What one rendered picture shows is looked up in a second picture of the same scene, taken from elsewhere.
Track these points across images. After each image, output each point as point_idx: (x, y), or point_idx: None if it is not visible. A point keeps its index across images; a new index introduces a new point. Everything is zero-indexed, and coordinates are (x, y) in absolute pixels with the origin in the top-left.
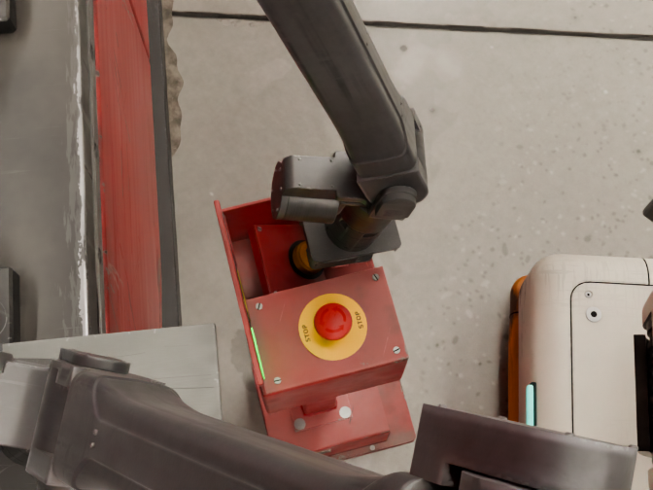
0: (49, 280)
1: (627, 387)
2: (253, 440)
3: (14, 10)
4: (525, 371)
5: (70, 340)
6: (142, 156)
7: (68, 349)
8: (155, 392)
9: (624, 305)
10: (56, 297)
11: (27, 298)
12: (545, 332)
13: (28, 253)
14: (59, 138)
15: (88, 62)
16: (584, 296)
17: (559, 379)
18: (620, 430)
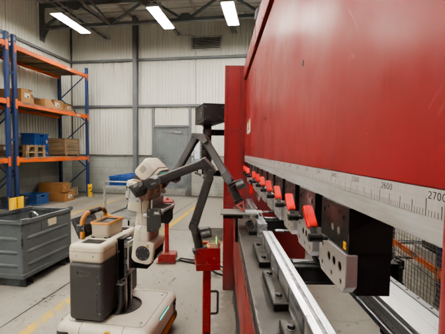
0: (244, 234)
1: (141, 313)
2: (214, 154)
3: (253, 247)
4: (158, 328)
5: (237, 213)
6: (241, 321)
7: (230, 181)
8: (222, 171)
9: (133, 323)
10: (243, 234)
11: (247, 234)
12: (153, 323)
13: (247, 236)
14: (244, 241)
15: (242, 257)
16: (141, 325)
17: (154, 315)
18: (146, 309)
